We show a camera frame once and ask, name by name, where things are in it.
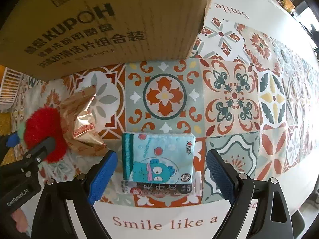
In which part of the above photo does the white slatted crate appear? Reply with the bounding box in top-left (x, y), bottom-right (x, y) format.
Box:
top-left (0, 67), bottom-right (24, 111)

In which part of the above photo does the brown cardboard box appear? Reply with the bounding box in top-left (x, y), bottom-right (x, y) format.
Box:
top-left (0, 0), bottom-right (220, 80)

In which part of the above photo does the blue cartoon tissue pack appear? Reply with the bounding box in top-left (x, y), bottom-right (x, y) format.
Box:
top-left (121, 132), bottom-right (196, 183)

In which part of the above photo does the person's left hand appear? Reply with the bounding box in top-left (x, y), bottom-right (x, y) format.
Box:
top-left (10, 209), bottom-right (28, 235)

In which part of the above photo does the dark grey chair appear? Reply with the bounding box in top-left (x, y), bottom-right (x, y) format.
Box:
top-left (290, 209), bottom-right (306, 239)

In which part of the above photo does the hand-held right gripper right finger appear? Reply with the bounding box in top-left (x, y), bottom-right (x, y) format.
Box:
top-left (206, 149), bottom-right (294, 239)

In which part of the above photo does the orange box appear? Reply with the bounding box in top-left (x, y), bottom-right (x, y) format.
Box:
top-left (273, 0), bottom-right (297, 13)

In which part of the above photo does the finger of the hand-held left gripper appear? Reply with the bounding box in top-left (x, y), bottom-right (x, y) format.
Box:
top-left (15, 136), bottom-right (57, 182)
top-left (0, 134), bottom-right (20, 167)

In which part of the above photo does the red fluffy plush ball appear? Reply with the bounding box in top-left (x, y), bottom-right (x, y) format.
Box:
top-left (24, 107), bottom-right (68, 163)

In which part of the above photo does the patterned tile print tablecloth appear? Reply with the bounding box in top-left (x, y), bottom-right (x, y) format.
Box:
top-left (0, 0), bottom-right (319, 239)

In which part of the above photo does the yellow textured mat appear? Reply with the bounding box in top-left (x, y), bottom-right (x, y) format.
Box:
top-left (0, 112), bottom-right (25, 166)

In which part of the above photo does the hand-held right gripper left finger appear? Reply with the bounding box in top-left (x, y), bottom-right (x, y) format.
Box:
top-left (30, 150), bottom-right (118, 239)

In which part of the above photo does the gold foil snack packet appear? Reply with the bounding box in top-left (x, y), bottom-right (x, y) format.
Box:
top-left (58, 86), bottom-right (108, 158)

